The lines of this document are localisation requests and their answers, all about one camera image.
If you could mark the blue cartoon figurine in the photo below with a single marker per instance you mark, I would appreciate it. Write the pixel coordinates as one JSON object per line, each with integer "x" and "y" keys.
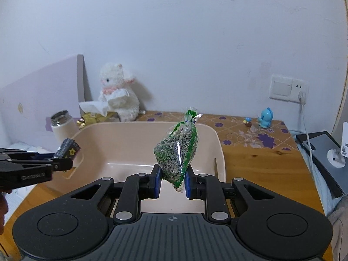
{"x": 265, "y": 118}

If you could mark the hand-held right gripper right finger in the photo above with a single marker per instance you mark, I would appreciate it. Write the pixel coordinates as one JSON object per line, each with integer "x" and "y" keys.
{"x": 187, "y": 186}

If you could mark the gold foil wrapper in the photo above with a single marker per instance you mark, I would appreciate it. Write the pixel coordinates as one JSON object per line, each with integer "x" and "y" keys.
{"x": 93, "y": 118}

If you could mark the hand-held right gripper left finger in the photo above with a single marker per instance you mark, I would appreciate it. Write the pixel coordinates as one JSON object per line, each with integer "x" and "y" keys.
{"x": 156, "y": 182}

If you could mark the pale purple board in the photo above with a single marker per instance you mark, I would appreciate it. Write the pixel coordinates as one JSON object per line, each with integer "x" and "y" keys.
{"x": 40, "y": 92}

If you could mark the dark star-print snack packet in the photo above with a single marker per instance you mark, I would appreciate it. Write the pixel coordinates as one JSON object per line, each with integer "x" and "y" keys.
{"x": 69, "y": 148}

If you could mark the person's left hand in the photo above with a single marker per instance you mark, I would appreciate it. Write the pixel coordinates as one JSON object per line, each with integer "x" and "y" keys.
{"x": 2, "y": 212}

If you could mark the white plush toy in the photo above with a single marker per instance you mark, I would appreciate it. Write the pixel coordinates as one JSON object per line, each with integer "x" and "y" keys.
{"x": 119, "y": 95}

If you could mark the white round-base device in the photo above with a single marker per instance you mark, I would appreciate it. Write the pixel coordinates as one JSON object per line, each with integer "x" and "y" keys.
{"x": 338, "y": 159}

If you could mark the beige plastic basin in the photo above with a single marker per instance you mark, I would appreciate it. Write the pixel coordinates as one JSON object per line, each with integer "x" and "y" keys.
{"x": 122, "y": 144}

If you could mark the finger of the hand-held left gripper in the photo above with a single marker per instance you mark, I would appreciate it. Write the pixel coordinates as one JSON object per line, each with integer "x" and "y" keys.
{"x": 27, "y": 155}
{"x": 27, "y": 174}

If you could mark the tiny blue mushroom figurine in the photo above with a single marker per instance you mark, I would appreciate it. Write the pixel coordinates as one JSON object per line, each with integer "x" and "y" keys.
{"x": 247, "y": 121}

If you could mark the white crumpled tissue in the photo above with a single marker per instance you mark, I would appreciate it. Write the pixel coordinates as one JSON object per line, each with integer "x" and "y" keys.
{"x": 93, "y": 106}

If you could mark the grey laptop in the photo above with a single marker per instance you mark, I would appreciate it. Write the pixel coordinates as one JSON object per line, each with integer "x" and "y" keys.
{"x": 323, "y": 165}

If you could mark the grey clothing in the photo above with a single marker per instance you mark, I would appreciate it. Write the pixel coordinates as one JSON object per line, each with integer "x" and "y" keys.
{"x": 338, "y": 231}

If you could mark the green-print bag of sunflower seeds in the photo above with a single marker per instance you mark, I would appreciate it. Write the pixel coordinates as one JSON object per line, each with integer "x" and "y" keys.
{"x": 176, "y": 152}

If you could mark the white thermos bottle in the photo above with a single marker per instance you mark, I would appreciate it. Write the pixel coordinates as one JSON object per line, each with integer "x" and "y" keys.
{"x": 64, "y": 126}

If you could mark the purple floral table mat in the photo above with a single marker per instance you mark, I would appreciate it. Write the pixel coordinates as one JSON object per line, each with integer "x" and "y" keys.
{"x": 239, "y": 134}

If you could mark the white wall switch socket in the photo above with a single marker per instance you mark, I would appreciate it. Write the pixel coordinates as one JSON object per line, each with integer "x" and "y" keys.
{"x": 284, "y": 88}

